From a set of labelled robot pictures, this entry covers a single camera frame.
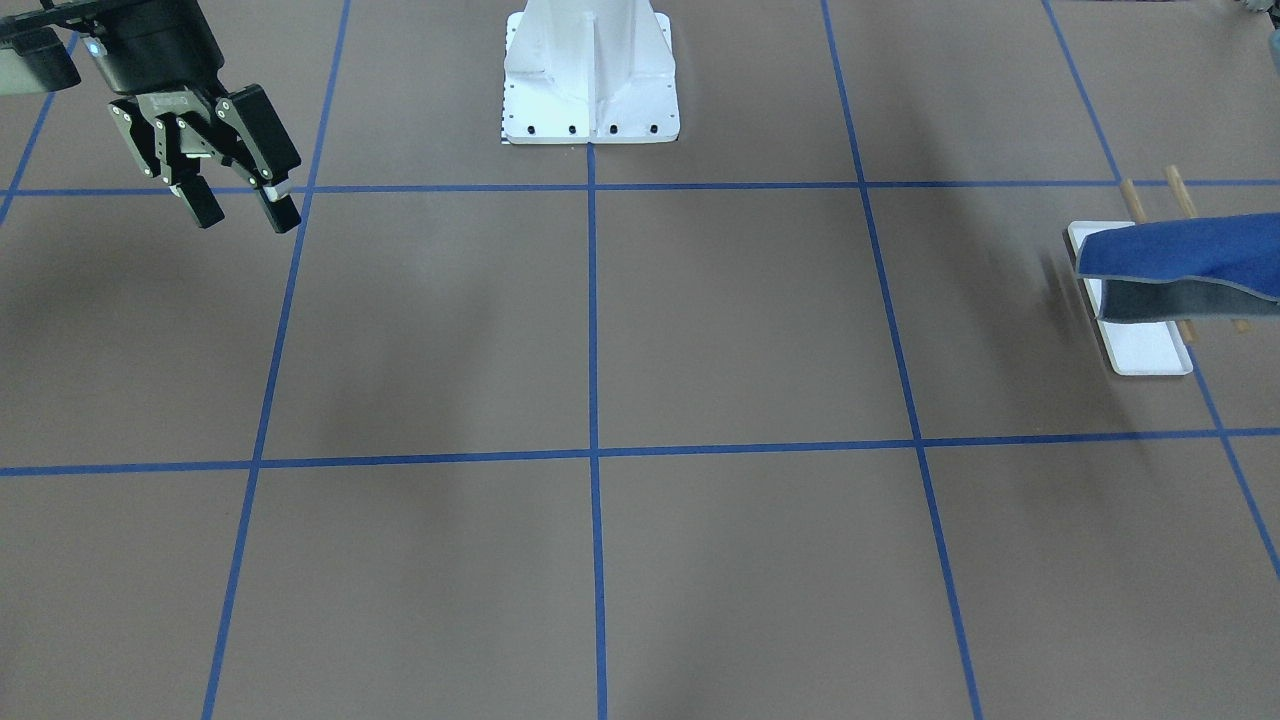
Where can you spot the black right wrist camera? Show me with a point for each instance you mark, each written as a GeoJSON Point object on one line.
{"type": "Point", "coordinates": [36, 62]}

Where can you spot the white pedestal column base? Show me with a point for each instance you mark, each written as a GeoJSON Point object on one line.
{"type": "Point", "coordinates": [579, 72]}

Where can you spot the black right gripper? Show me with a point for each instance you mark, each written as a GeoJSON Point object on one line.
{"type": "Point", "coordinates": [158, 55]}

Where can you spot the white wooden towel rack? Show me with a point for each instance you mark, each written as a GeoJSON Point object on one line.
{"type": "Point", "coordinates": [1146, 328]}

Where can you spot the blue microfiber towel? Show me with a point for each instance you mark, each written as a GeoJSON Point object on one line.
{"type": "Point", "coordinates": [1242, 251]}

